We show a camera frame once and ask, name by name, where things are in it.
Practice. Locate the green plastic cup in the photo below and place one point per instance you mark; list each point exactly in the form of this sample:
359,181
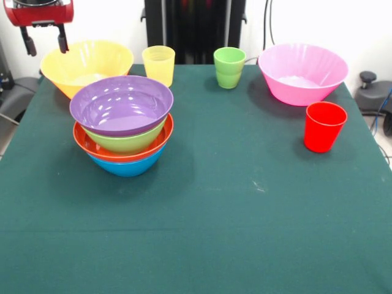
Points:
229,70

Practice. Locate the yellow plastic cup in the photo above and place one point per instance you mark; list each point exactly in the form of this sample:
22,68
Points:
158,64

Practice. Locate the green plastic bowl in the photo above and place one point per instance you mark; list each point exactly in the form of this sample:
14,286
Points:
125,144

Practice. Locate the red-orange plastic bowl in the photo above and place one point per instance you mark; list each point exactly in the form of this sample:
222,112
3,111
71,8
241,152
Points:
88,148

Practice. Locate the large blue plastic bowl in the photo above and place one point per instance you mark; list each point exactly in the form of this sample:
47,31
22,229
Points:
128,168

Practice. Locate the grey chair base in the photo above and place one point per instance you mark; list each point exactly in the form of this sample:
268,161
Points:
15,98

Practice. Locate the pink plastic bowl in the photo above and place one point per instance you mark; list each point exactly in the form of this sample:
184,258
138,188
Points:
303,70

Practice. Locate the dark green tablecloth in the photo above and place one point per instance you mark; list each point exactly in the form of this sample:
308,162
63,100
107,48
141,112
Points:
122,245

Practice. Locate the purple plastic bowl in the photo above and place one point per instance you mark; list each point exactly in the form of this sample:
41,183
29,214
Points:
122,107

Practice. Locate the red plastic cup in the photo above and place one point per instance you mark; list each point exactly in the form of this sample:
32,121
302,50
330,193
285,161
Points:
324,128

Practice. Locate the black chair base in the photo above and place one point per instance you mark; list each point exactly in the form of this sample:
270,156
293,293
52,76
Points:
373,95

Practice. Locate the orange plastic bowl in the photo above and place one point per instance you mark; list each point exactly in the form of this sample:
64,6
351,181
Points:
88,61

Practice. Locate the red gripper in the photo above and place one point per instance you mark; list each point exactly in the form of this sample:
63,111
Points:
39,15

